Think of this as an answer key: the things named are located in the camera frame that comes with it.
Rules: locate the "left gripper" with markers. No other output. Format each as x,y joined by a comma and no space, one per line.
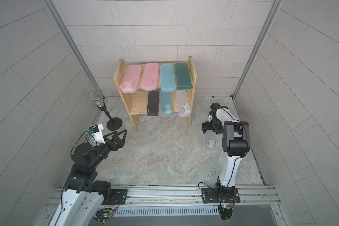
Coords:
118,144

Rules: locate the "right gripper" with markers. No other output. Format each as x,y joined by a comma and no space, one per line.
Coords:
219,131

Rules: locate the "clear frosted pencil case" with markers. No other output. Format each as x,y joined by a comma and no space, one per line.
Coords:
184,109
210,141

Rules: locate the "black pencil case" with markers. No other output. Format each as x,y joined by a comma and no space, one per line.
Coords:
153,103

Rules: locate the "small teal pencil case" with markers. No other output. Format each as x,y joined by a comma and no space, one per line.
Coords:
166,103

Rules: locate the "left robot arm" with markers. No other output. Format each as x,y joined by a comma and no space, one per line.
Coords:
84,198

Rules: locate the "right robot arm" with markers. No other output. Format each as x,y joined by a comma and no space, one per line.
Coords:
235,143

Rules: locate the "dark green pencil case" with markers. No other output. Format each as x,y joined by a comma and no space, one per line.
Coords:
183,76

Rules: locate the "left pink pencil case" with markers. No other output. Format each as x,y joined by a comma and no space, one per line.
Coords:
131,79

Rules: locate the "pink pencil case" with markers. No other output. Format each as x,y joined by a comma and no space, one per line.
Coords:
150,77
131,79

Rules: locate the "wooden two-tier shelf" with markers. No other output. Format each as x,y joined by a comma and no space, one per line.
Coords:
136,103

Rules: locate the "large light blue pencil case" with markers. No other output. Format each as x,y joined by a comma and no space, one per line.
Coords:
167,78

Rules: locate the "right pink pencil case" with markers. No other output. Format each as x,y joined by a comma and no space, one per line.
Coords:
150,77

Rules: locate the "microphone on black stand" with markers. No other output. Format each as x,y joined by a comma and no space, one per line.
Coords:
113,124

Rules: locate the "left circuit board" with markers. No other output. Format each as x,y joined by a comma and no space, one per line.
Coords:
102,215

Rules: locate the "circuit board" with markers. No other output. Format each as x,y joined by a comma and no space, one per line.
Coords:
102,215
225,212

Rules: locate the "right circuit board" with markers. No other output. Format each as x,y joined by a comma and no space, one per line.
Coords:
225,212

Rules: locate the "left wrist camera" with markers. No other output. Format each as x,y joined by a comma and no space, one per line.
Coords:
96,133

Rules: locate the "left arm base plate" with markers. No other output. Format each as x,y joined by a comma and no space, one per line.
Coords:
114,197

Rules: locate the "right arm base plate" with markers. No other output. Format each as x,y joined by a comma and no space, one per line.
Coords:
223,195

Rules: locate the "aluminium rail frame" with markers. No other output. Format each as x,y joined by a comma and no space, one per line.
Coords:
161,201

